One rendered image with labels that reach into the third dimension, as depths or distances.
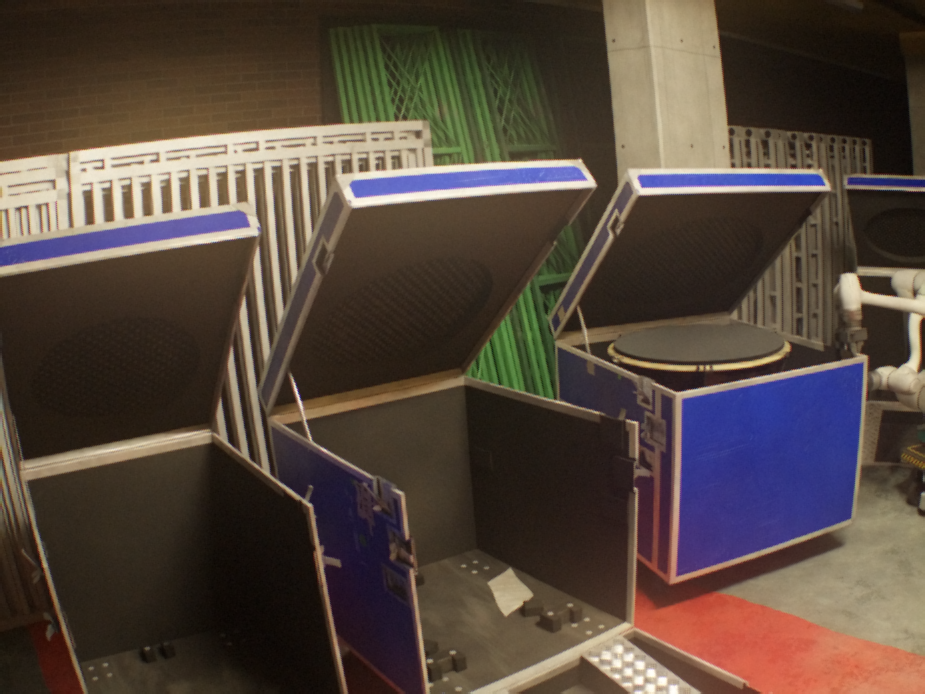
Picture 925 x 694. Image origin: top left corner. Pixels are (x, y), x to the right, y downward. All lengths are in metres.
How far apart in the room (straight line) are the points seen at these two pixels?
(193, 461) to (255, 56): 3.05
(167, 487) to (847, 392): 2.76
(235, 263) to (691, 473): 1.84
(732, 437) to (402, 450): 1.30
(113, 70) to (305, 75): 1.35
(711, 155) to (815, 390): 1.79
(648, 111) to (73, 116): 3.25
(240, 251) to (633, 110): 2.74
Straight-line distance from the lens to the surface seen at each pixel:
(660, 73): 4.51
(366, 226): 2.43
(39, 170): 3.74
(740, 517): 3.47
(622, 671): 2.88
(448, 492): 3.59
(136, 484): 3.01
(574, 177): 2.74
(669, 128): 4.52
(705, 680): 2.93
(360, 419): 3.30
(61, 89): 4.98
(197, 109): 5.19
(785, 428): 3.47
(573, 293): 3.85
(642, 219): 3.45
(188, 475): 3.05
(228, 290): 2.45
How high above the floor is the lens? 1.77
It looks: 11 degrees down
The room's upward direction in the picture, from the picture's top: 4 degrees counter-clockwise
